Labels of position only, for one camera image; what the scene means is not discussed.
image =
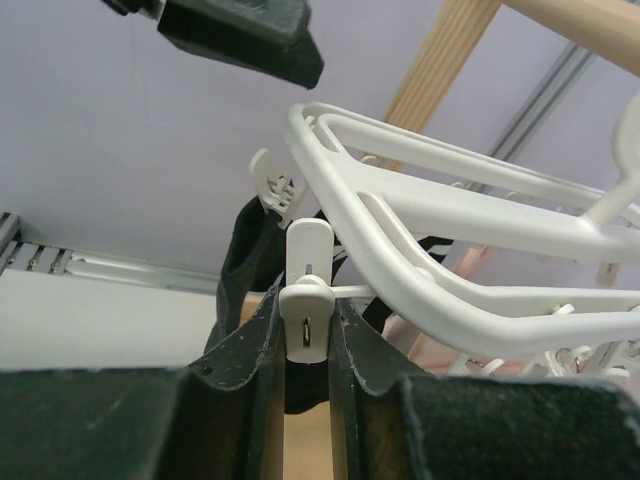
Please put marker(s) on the aluminium mounting rail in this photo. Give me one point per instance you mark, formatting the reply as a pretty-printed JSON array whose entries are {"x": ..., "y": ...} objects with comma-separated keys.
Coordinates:
[{"x": 21, "y": 255}]

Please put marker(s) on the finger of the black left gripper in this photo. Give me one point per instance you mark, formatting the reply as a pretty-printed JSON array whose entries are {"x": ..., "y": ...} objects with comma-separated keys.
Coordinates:
[{"x": 269, "y": 37}]

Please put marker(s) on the wooden drying rack frame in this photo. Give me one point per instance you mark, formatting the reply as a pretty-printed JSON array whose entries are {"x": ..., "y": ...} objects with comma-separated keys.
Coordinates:
[{"x": 377, "y": 180}]

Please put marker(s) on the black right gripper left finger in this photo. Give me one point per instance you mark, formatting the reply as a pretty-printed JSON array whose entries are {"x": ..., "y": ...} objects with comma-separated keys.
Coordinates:
[{"x": 221, "y": 417}]

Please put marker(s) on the black striped sock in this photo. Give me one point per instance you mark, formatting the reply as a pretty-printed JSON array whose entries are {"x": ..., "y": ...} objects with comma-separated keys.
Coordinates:
[{"x": 384, "y": 279}]

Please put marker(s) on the pink sock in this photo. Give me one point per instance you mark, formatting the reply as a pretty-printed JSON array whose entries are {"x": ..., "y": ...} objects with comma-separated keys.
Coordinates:
[{"x": 470, "y": 318}]

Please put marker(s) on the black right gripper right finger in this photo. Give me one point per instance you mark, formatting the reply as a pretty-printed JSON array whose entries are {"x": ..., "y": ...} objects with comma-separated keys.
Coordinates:
[{"x": 392, "y": 420}]

